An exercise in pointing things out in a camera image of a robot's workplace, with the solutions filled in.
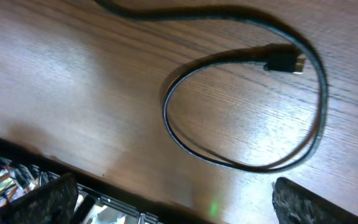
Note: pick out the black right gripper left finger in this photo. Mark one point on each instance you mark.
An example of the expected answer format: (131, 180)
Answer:
(52, 203)

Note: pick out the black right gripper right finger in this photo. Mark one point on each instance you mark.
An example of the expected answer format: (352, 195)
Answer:
(294, 204)

